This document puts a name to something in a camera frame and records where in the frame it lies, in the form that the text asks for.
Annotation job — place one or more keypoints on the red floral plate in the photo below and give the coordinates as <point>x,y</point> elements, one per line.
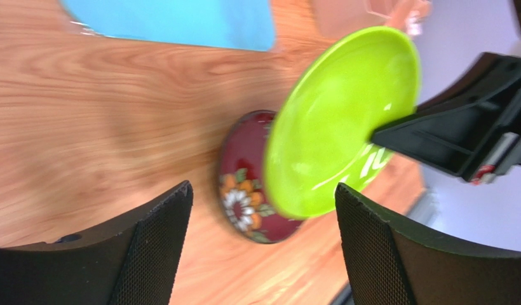
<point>242,194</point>

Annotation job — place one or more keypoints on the pink plastic file organizer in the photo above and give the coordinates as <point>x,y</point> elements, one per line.
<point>338,18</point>

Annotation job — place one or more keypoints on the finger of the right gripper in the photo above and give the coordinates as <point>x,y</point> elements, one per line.
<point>472,130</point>

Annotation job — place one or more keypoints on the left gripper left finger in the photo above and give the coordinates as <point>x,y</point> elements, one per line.
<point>130,259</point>

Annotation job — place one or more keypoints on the lime green plate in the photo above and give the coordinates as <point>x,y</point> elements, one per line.
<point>321,135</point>

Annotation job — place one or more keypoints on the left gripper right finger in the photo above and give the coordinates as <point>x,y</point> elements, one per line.
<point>392,259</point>

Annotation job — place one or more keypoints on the teal cutting board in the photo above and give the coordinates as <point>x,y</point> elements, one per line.
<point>241,25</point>

